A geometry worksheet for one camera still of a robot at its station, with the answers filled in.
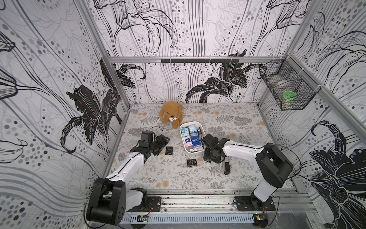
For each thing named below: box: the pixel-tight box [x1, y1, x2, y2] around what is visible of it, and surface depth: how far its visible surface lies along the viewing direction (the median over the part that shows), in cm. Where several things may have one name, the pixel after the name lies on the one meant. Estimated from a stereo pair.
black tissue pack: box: [164, 146, 174, 156], surface depth 92 cm
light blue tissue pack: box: [189, 124, 199, 137], surface depth 98 cm
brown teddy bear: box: [159, 100, 184, 130], surface depth 97 cm
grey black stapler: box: [223, 162, 231, 176], surface depth 83 cm
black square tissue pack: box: [186, 158, 198, 167], surface depth 87 cm
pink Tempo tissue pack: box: [183, 135, 194, 148], surface depth 92 cm
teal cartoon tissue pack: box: [180, 126, 191, 137], surface depth 97 cm
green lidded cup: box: [281, 90, 298, 108], surface depth 81 cm
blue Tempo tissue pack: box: [190, 135, 201, 148], surface depth 92 cm
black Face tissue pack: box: [196, 126, 202, 141], surface depth 100 cm
